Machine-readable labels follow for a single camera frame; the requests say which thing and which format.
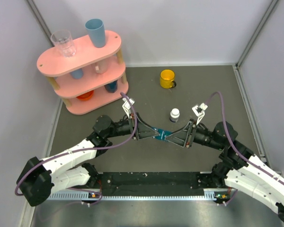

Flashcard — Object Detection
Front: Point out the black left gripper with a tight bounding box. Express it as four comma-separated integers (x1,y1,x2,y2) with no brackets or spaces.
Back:
106,112,159,140

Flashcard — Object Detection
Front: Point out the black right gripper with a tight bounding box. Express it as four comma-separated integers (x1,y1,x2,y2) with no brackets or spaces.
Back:
165,118,224,150

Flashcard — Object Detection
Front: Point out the teal pill organizer box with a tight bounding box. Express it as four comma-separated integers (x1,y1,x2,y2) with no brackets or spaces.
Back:
152,127,172,141

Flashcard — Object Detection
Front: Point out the white pill bottle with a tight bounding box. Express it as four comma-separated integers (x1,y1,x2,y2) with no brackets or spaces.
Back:
169,108,180,122

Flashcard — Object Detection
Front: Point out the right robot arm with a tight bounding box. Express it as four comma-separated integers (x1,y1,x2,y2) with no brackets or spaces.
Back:
163,120,284,222

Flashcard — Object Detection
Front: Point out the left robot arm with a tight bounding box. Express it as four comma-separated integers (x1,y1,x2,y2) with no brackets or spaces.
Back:
15,113,160,207

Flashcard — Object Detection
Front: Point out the dark blue faceted cup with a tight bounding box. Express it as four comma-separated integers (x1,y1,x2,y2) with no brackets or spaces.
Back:
104,80,118,93

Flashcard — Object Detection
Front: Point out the yellow mug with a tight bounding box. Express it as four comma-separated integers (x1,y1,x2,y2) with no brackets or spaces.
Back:
160,69,177,89

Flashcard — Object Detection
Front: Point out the orange plastic bowl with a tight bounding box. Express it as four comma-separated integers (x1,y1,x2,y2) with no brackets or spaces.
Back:
76,90,94,101

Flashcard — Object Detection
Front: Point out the pink three-tier wooden shelf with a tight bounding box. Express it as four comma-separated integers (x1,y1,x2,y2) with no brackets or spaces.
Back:
36,30,129,115

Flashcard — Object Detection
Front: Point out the small light blue cup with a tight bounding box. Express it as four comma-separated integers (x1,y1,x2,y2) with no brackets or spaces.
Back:
70,69,84,79

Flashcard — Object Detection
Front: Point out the light blue plastic tumbler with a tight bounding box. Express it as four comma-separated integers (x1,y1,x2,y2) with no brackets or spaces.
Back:
85,18,106,48

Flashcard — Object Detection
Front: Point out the clear drinking glass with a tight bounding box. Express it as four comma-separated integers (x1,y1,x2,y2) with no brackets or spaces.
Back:
50,30,76,57

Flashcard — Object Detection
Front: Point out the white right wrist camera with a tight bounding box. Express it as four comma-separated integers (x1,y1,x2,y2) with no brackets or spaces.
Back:
192,103,208,126

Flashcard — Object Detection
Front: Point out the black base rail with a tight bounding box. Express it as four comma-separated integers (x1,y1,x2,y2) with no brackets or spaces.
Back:
94,172,216,197

